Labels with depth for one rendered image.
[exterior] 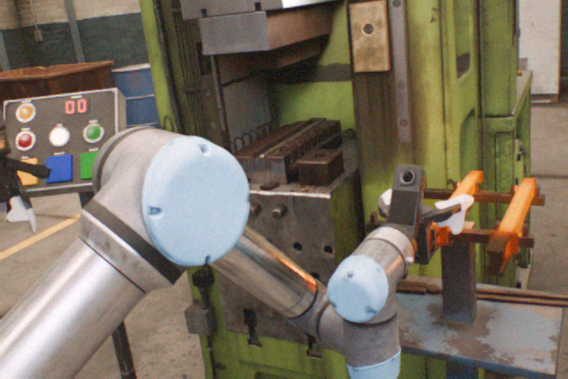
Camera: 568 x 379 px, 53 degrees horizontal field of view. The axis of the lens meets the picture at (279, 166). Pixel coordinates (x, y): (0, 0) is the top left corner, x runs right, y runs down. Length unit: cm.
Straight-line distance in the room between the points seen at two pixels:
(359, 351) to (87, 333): 40
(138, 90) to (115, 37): 375
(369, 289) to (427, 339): 54
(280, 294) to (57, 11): 995
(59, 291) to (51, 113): 126
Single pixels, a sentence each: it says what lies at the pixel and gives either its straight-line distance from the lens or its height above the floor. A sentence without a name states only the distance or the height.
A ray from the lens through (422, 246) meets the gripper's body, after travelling 93.
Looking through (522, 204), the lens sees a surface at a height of 95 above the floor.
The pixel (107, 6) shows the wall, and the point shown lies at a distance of 982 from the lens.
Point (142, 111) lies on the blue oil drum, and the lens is 614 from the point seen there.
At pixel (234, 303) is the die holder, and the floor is 57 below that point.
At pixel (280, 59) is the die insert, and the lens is 157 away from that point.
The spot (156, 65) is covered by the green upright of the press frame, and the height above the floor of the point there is 124.
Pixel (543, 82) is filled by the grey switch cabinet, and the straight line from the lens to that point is 665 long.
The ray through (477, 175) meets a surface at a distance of 138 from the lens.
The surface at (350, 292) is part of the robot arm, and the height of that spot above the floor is 102.
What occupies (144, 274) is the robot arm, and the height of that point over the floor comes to 116.
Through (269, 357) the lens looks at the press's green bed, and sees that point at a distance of 174.
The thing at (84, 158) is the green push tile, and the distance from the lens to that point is 168.
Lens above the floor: 139
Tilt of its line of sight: 16 degrees down
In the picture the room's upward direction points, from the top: 7 degrees counter-clockwise
